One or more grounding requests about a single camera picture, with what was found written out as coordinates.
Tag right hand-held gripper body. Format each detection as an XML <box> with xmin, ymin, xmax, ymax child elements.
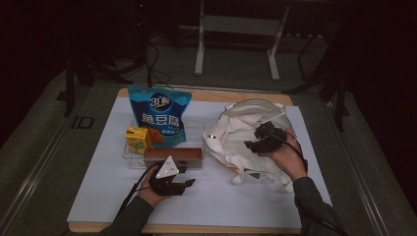
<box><xmin>254</xmin><ymin>125</ymin><xmax>290</xmax><ymax>155</ymax></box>

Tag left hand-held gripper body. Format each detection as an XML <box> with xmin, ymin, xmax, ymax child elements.
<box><xmin>148</xmin><ymin>154</ymin><xmax>190</xmax><ymax>198</ymax></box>

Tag brown drink carton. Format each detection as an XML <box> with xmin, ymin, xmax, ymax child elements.
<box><xmin>143</xmin><ymin>147</ymin><xmax>205</xmax><ymax>170</ymax></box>

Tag white cloth tote bag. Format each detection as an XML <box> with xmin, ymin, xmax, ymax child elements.
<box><xmin>202</xmin><ymin>98</ymin><xmax>298</xmax><ymax>194</ymax></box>

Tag clear plastic storage box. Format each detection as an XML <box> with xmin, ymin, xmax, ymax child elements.
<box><xmin>122</xmin><ymin>119</ymin><xmax>207</xmax><ymax>171</ymax></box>

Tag yellow juice carton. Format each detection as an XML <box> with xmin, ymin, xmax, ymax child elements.
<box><xmin>125</xmin><ymin>126</ymin><xmax>153</xmax><ymax>155</ymax></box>

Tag blue snack bag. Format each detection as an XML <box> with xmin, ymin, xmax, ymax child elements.
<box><xmin>127</xmin><ymin>85</ymin><xmax>193</xmax><ymax>148</ymax></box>

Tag person's left hand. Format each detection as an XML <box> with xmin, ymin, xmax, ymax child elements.
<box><xmin>137</xmin><ymin>182</ymin><xmax>172</xmax><ymax>208</ymax></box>

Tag person's right hand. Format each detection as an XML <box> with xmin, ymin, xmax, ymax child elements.
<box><xmin>266</xmin><ymin>128</ymin><xmax>308</xmax><ymax>182</ymax></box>

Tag white table cover sheet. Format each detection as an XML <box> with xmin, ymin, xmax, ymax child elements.
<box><xmin>66</xmin><ymin>96</ymin><xmax>332</xmax><ymax>229</ymax></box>

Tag black stand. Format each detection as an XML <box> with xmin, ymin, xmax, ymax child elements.
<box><xmin>282</xmin><ymin>32</ymin><xmax>351</xmax><ymax>133</ymax></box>
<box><xmin>56</xmin><ymin>55</ymin><xmax>134</xmax><ymax>118</ymax></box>

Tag grey metal stand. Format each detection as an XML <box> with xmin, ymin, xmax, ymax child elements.
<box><xmin>194</xmin><ymin>0</ymin><xmax>291</xmax><ymax>83</ymax></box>

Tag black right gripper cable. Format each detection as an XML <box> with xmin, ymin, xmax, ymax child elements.
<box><xmin>262</xmin><ymin>129</ymin><xmax>310</xmax><ymax>172</ymax></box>

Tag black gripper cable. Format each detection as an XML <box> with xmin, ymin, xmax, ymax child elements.
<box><xmin>262</xmin><ymin>129</ymin><xmax>310</xmax><ymax>172</ymax></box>
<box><xmin>117</xmin><ymin>161</ymin><xmax>162</xmax><ymax>214</ymax></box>

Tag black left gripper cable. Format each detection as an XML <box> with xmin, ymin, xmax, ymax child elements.
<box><xmin>117</xmin><ymin>161</ymin><xmax>162</xmax><ymax>214</ymax></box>

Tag black floor cables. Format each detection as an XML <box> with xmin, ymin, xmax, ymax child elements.
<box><xmin>131</xmin><ymin>38</ymin><xmax>173</xmax><ymax>90</ymax></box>

